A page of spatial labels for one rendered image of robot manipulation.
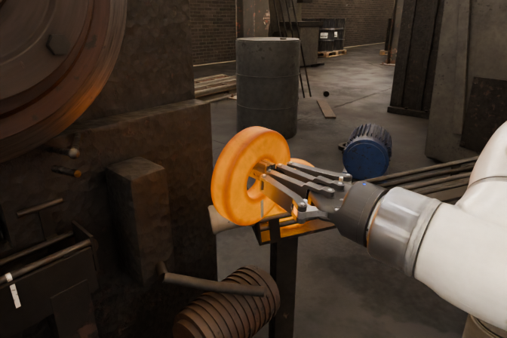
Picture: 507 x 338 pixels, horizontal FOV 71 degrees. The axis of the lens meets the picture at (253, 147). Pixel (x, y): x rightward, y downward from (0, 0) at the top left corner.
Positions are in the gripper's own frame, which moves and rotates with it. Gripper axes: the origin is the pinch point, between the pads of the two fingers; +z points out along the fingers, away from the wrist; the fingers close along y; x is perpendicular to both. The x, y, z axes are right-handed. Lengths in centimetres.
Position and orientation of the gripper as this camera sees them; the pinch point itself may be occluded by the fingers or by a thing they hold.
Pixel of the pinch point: (254, 167)
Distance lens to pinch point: 55.6
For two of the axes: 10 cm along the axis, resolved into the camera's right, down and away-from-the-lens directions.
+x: 0.4, -9.3, -3.7
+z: -7.4, -2.8, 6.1
